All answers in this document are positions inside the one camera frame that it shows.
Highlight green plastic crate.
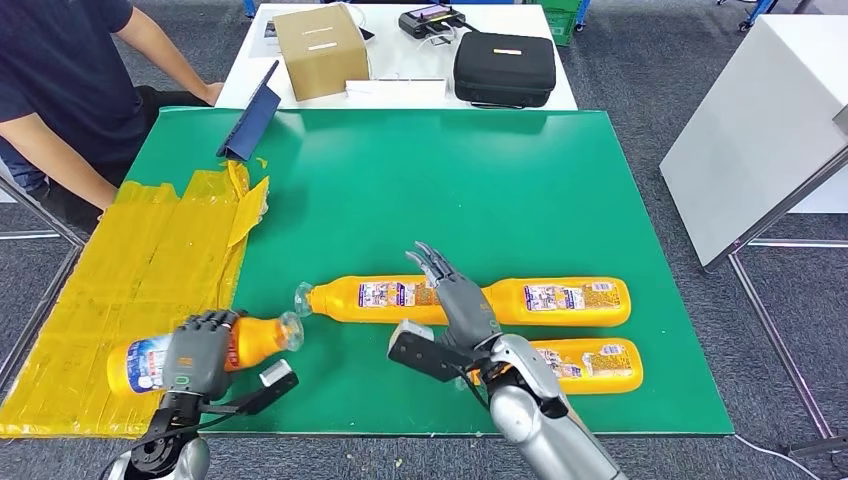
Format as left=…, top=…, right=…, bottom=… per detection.
left=526, top=0, right=583, bottom=48

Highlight white side table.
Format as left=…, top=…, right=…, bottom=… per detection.
left=659, top=14, right=848, bottom=273

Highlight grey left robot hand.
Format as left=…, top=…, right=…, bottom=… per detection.
left=160, top=309, right=242, bottom=402

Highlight person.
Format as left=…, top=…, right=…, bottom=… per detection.
left=0, top=0, right=227, bottom=236

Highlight dark blue tablet case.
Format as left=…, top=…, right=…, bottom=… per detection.
left=216, top=59, right=283, bottom=162

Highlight green work table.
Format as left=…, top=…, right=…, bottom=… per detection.
left=124, top=107, right=737, bottom=440

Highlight white flat box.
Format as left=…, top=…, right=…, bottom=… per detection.
left=345, top=78, right=450, bottom=109

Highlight orange bottle with clear cap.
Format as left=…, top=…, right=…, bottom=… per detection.
left=105, top=309, right=306, bottom=399
left=482, top=276, right=633, bottom=329
left=294, top=274, right=456, bottom=327
left=463, top=337, right=645, bottom=397

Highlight grey metal table legs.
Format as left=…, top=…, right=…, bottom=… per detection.
left=728, top=235, right=848, bottom=458

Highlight brown cardboard box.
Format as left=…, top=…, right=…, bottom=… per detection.
left=272, top=3, right=371, bottom=103

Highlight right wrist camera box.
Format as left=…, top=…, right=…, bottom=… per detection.
left=387, top=319, right=482, bottom=386

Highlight grey metal frame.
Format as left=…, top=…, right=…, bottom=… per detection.
left=0, top=175, right=87, bottom=392

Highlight yellow taped sheet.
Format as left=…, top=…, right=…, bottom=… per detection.
left=0, top=160, right=272, bottom=441

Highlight white floor cable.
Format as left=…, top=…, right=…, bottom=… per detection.
left=731, top=433, right=823, bottom=480

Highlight black remote controller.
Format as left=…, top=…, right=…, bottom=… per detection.
left=398, top=4, right=467, bottom=40

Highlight printed paper sheet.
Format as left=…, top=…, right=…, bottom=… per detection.
left=248, top=18, right=280, bottom=60

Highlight black carrying case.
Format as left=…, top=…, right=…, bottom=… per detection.
left=453, top=31, right=558, bottom=110

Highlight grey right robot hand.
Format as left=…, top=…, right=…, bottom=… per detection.
left=404, top=240, right=505, bottom=351

